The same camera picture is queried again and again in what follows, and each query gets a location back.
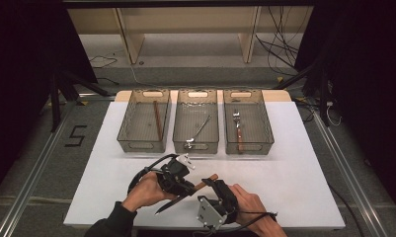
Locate thick black floor cable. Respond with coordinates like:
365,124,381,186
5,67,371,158
327,183,365,237

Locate wooden-handled fork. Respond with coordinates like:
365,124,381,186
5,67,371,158
232,110,245,154

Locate long steel spoon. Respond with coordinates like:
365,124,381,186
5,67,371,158
185,114,212,149

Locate thin black floor cable loop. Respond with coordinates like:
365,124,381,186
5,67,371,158
88,54,119,69

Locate wooden-handled table knife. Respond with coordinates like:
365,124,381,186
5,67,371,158
154,173,219,215

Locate aluminium floor rail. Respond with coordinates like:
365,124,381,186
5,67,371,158
0,98,76,237
312,112,390,237

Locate white plug with cable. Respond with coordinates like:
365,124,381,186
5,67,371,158
324,100,343,127

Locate person's left hand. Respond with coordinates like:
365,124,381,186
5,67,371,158
121,171,177,213

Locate right hand-held gripper black cable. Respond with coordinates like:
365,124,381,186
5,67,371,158
192,210,278,237

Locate black metal stand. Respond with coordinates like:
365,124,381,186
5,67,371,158
274,60,332,127
48,68,113,132

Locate person's right hand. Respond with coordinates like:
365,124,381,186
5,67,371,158
231,183,287,237

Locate bundle of black hanging cables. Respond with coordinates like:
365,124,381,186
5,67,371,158
255,6,301,77

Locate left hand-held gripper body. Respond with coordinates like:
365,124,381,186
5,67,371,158
156,153,197,196

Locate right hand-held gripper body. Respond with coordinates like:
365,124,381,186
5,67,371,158
197,179,239,229

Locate light wooden shelf unit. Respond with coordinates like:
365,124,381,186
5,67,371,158
66,6,315,65

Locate dark curtain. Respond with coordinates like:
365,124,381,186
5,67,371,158
293,0,396,211
0,0,99,202

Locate white table mat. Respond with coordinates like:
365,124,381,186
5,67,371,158
63,101,347,230

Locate smoky clear plastic bin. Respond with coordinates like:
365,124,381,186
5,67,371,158
172,88,220,155
117,88,172,154
222,88,276,156

